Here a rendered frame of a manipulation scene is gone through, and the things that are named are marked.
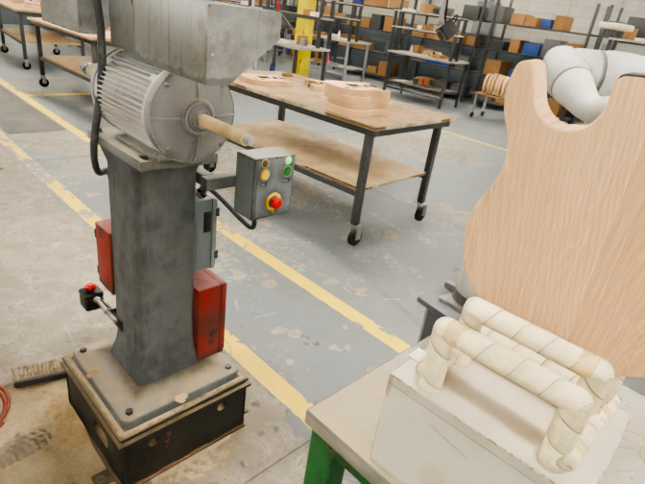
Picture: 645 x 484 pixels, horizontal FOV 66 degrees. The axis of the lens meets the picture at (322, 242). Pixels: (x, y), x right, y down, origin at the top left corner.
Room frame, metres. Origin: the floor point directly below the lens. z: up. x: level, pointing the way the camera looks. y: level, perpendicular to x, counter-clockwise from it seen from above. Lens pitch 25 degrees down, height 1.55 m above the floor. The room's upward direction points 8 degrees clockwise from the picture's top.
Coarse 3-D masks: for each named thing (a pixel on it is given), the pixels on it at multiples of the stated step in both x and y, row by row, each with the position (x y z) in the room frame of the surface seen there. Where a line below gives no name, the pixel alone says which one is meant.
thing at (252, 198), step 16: (240, 160) 1.45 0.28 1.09; (256, 160) 1.41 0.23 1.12; (272, 160) 1.44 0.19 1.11; (240, 176) 1.45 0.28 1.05; (256, 176) 1.41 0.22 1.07; (272, 176) 1.45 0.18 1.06; (288, 176) 1.49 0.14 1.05; (240, 192) 1.45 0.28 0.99; (256, 192) 1.41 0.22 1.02; (272, 192) 1.45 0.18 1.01; (288, 192) 1.50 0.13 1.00; (240, 208) 1.44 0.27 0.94; (256, 208) 1.41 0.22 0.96; (272, 208) 1.45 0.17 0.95; (288, 208) 1.51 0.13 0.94
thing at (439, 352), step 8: (432, 336) 0.54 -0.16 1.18; (440, 336) 0.53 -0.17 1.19; (432, 344) 0.53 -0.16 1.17; (440, 344) 0.53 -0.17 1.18; (432, 352) 0.53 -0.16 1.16; (440, 352) 0.53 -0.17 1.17; (448, 352) 0.53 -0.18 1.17; (424, 360) 0.54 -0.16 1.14; (432, 360) 0.53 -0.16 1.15; (440, 360) 0.52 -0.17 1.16; (448, 360) 0.53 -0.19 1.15; (424, 368) 0.54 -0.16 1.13; (432, 368) 0.53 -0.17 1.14; (440, 368) 0.53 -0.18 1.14; (424, 376) 0.53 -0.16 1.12; (432, 376) 0.53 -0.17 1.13; (440, 376) 0.53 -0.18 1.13; (424, 384) 0.53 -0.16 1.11; (432, 384) 0.53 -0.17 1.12; (440, 384) 0.53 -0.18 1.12; (432, 392) 0.53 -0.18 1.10
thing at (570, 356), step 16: (480, 304) 0.59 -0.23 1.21; (480, 320) 0.58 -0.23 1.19; (496, 320) 0.57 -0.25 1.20; (512, 320) 0.56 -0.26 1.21; (512, 336) 0.55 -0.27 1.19; (528, 336) 0.54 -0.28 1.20; (544, 336) 0.53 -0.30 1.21; (544, 352) 0.52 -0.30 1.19; (560, 352) 0.51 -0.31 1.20; (576, 352) 0.51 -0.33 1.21; (576, 368) 0.50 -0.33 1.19; (592, 368) 0.49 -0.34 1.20; (608, 368) 0.49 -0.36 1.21
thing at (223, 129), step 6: (204, 114) 1.24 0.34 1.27; (204, 120) 1.22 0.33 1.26; (210, 120) 1.21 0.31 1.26; (216, 120) 1.20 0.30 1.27; (204, 126) 1.22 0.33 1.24; (210, 126) 1.20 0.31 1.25; (216, 126) 1.18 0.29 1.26; (222, 126) 1.17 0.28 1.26; (228, 126) 1.16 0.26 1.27; (216, 132) 1.18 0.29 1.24; (222, 132) 1.16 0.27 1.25; (228, 132) 1.15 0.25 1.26; (234, 132) 1.14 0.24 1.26; (240, 132) 1.13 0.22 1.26; (246, 132) 1.13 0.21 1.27; (228, 138) 1.15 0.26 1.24; (234, 138) 1.13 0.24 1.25; (240, 138) 1.11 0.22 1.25
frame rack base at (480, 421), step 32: (416, 384) 0.54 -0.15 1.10; (448, 384) 0.55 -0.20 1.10; (480, 384) 0.56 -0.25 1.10; (512, 384) 0.57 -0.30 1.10; (384, 416) 0.55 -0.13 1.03; (416, 416) 0.52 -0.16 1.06; (448, 416) 0.49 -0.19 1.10; (480, 416) 0.49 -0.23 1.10; (512, 416) 0.50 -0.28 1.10; (544, 416) 0.51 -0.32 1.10; (384, 448) 0.54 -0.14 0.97; (416, 448) 0.51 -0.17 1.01; (448, 448) 0.48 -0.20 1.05; (480, 448) 0.46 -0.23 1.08; (512, 448) 0.45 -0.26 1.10; (608, 448) 0.47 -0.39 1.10; (416, 480) 0.50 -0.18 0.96; (448, 480) 0.47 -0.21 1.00; (480, 480) 0.45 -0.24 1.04; (512, 480) 0.43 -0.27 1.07; (544, 480) 0.41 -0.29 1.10; (576, 480) 0.41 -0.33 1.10
